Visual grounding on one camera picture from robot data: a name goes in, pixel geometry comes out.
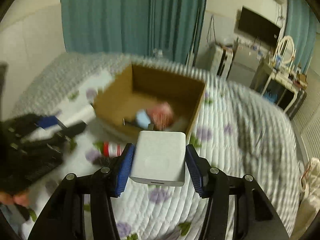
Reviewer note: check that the grey checked blanket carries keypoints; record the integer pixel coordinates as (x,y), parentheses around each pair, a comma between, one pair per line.
(70,69)

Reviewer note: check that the white bottle red cap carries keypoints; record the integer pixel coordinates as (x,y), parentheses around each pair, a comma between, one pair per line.
(112,149)

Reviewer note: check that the brown cardboard box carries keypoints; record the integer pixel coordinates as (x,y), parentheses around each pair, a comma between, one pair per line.
(139,87)

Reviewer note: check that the teal curtain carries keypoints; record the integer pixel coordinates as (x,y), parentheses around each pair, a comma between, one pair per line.
(171,28)
(301,25)

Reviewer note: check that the white oval vanity mirror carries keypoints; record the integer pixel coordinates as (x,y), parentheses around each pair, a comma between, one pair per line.
(285,52)

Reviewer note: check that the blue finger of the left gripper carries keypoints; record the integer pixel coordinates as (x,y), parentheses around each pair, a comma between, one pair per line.
(67,131)
(47,122)

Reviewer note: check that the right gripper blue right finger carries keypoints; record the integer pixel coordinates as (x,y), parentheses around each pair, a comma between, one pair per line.
(255,217)

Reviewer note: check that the light blue earbuds case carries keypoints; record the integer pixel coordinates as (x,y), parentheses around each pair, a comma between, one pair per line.
(142,119)

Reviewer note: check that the white power adapter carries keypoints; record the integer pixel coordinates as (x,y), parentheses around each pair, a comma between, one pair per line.
(159,158)

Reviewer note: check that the black remote control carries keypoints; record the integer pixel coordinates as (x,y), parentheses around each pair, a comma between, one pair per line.
(130,122)

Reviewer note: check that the pink rose tin box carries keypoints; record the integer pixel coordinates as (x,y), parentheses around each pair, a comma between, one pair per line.
(161,115)

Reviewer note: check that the floral quilted bedspread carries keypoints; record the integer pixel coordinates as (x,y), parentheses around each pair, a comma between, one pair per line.
(236,130)

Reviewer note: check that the black wall television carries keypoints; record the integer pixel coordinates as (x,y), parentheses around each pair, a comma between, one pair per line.
(258,27)

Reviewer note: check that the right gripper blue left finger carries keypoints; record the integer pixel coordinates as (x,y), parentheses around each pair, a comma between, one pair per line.
(63,215)

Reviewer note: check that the white dressing table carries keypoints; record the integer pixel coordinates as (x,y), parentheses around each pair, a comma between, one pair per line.
(278,89)

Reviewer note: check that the person left hand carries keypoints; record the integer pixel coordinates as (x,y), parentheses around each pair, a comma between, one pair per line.
(21,198)

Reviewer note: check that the teal right curtain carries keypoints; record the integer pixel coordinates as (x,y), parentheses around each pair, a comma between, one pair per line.
(301,25)

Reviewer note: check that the silver mini fridge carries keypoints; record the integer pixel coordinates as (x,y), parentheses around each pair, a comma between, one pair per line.
(245,63)

